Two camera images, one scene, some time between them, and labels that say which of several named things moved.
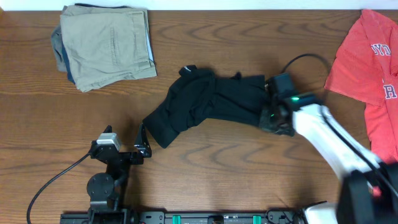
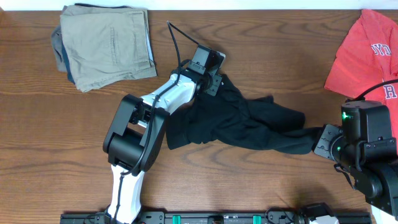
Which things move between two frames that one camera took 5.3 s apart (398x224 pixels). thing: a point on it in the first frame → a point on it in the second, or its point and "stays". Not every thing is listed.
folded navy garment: [66, 60] stays
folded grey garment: [58, 48] stays
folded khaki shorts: [106, 45] stays
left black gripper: [142, 146] → [214, 89]
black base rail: [104, 217] stays
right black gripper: [264, 122] → [323, 148]
